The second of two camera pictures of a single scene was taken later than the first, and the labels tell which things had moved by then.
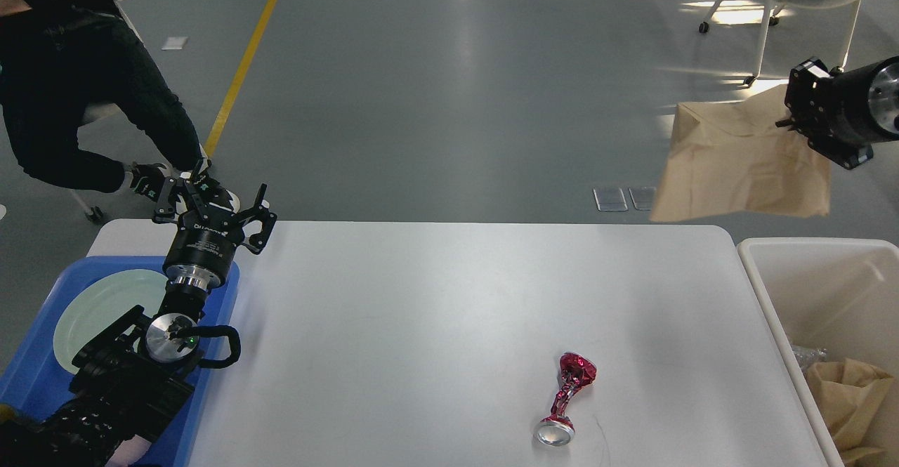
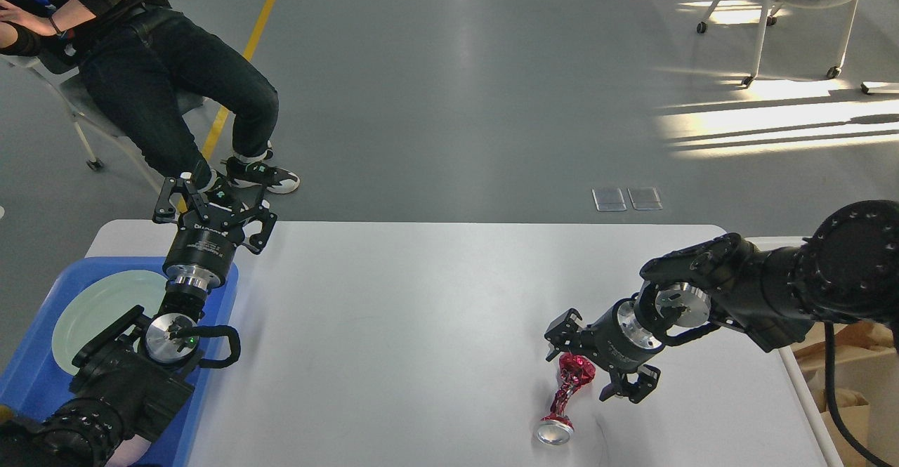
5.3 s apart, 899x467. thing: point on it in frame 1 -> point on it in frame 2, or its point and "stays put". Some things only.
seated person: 63,47 -> 175,89
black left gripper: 201,249 stays put
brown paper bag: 730,159 -> 861,348
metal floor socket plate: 624,199 stays put
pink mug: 129,451 stays put
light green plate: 101,301 stays put
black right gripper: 861,105 -> 620,339
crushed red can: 558,430 stays put
